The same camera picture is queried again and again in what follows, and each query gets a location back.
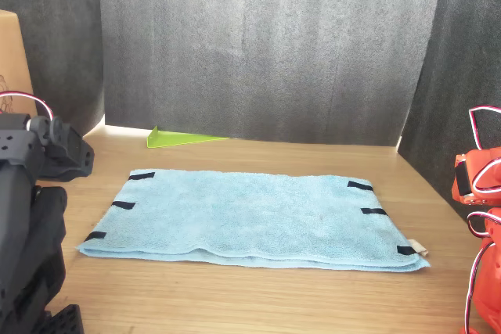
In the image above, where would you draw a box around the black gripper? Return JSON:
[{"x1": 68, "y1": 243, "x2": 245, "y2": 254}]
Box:
[{"x1": 29, "y1": 114, "x2": 96, "y2": 183}]

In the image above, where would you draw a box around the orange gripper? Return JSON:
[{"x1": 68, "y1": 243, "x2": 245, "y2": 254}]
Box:
[{"x1": 452, "y1": 146, "x2": 501, "y2": 207}]

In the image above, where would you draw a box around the light blue terry towel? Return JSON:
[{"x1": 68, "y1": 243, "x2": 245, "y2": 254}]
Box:
[{"x1": 75, "y1": 168, "x2": 431, "y2": 274}]

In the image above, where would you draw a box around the brown cardboard box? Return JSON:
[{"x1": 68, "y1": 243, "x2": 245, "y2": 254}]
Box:
[{"x1": 0, "y1": 9, "x2": 38, "y2": 116}]

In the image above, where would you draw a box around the dark grey felt panel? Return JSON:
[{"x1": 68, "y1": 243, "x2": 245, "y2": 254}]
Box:
[
  {"x1": 396, "y1": 0, "x2": 501, "y2": 228},
  {"x1": 0, "y1": 0, "x2": 106, "y2": 136}
]

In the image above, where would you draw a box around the light grey felt panel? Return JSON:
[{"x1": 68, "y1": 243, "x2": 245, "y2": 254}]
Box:
[{"x1": 96, "y1": 0, "x2": 446, "y2": 147}]

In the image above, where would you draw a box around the black arm servo wire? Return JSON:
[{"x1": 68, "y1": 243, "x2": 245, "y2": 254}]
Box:
[{"x1": 0, "y1": 91, "x2": 55, "y2": 120}]

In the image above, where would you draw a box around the orange arm servo wire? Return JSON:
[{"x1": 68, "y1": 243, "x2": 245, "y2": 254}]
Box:
[{"x1": 463, "y1": 105, "x2": 501, "y2": 334}]

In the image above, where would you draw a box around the lime green angle bracket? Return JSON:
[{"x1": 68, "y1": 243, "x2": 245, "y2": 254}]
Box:
[{"x1": 146, "y1": 125, "x2": 230, "y2": 150}]

